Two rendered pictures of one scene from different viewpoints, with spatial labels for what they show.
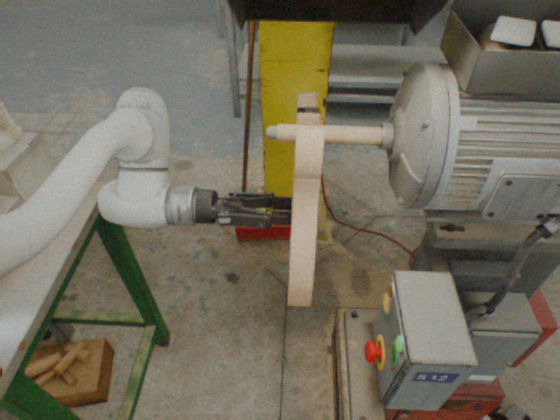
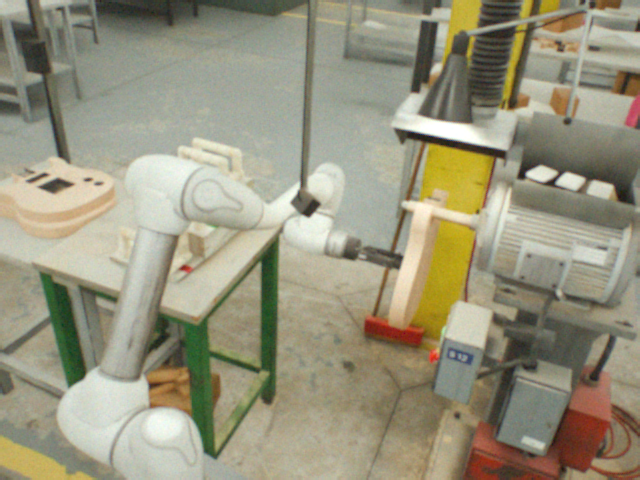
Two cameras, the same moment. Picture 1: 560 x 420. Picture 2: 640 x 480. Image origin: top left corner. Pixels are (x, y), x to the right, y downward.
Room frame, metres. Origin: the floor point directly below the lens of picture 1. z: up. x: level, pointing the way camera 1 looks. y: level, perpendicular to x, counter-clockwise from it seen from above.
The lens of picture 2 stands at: (-0.89, -0.20, 2.07)
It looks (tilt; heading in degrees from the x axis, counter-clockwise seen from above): 33 degrees down; 17
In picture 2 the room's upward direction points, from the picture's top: 4 degrees clockwise
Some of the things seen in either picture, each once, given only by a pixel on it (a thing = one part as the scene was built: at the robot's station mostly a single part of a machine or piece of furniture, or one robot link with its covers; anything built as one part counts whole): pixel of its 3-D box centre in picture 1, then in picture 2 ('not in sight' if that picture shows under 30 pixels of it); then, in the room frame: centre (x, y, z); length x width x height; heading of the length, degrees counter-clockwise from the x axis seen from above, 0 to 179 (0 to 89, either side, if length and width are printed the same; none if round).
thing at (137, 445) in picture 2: not in sight; (164, 452); (-0.15, 0.39, 0.87); 0.18 x 0.16 x 0.22; 82
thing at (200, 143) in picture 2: not in sight; (216, 147); (0.79, 0.73, 1.20); 0.20 x 0.03 x 0.03; 83
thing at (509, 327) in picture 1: (501, 312); (544, 372); (0.40, -0.46, 0.93); 0.15 x 0.10 x 0.55; 87
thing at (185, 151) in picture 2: not in sight; (202, 156); (0.71, 0.74, 1.20); 0.20 x 0.03 x 0.03; 83
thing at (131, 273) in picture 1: (137, 287); (269, 326); (0.78, 0.52, 0.45); 0.05 x 0.05 x 0.90; 87
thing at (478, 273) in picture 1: (480, 273); (528, 334); (0.44, -0.39, 1.02); 0.13 x 0.04 x 0.04; 87
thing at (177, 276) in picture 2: not in sight; (157, 258); (0.44, 0.78, 0.94); 0.27 x 0.15 x 0.01; 84
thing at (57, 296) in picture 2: not in sight; (73, 364); (0.31, 1.10, 0.45); 0.05 x 0.05 x 0.90; 87
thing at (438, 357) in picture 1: (446, 337); (487, 361); (0.32, -0.30, 0.99); 0.24 x 0.21 x 0.26; 87
